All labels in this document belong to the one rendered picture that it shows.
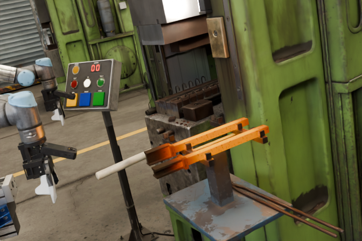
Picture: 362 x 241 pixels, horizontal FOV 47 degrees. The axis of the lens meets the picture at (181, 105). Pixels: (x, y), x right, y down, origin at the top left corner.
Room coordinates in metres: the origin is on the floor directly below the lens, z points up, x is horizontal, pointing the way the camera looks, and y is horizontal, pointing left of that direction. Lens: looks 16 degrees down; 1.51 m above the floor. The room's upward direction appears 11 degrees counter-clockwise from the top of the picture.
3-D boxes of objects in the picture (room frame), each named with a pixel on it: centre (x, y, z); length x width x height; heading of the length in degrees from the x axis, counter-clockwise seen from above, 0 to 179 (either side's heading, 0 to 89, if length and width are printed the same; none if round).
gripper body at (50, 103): (2.13, 0.66, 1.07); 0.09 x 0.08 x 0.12; 101
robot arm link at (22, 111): (1.26, 0.48, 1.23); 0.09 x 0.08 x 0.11; 93
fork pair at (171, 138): (1.44, -0.03, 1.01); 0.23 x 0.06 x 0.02; 116
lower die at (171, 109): (2.06, -0.10, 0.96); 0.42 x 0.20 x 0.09; 123
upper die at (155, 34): (2.06, -0.10, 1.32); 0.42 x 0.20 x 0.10; 123
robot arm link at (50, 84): (2.13, 0.65, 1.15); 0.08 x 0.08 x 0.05
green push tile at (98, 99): (2.21, 0.43, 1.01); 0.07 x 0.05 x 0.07; 58
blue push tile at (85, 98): (2.26, 0.52, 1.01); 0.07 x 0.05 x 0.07; 58
